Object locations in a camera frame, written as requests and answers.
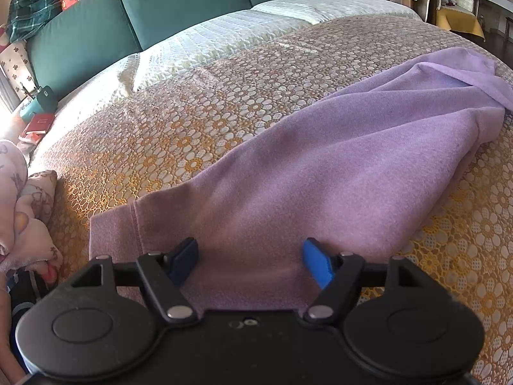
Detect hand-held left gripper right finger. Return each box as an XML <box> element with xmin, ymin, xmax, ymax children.
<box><xmin>302</xmin><ymin>237</ymin><xmax>437</xmax><ymax>323</ymax></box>

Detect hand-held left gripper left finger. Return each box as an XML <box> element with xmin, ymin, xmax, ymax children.
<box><xmin>56</xmin><ymin>237</ymin><xmax>200</xmax><ymax>325</ymax></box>

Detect purple fleece pants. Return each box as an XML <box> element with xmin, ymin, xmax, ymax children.
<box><xmin>88</xmin><ymin>47</ymin><xmax>513</xmax><ymax>313</ymax></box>

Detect golden lace tablecloth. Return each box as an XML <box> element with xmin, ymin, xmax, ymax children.
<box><xmin>30</xmin><ymin>14</ymin><xmax>513</xmax><ymax>385</ymax></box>

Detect pink printed pajamas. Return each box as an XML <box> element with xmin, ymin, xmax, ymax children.
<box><xmin>0</xmin><ymin>138</ymin><xmax>65</xmax><ymax>283</ymax></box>

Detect red book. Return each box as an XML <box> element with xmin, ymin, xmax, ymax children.
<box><xmin>22</xmin><ymin>113</ymin><xmax>55</xmax><ymax>135</ymax></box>

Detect white patterned bag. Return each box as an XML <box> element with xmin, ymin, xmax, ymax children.
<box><xmin>0</xmin><ymin>42</ymin><xmax>35</xmax><ymax>105</ymax></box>

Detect green sofa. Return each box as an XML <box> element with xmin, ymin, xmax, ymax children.
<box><xmin>26</xmin><ymin>0</ymin><xmax>341</xmax><ymax>103</ymax></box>

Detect yellow tablecloth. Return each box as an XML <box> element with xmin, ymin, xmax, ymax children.
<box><xmin>436</xmin><ymin>6</ymin><xmax>485</xmax><ymax>43</ymax></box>

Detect green plaid blanket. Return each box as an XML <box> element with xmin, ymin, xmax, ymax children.
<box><xmin>9</xmin><ymin>0</ymin><xmax>63</xmax><ymax>43</ymax></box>

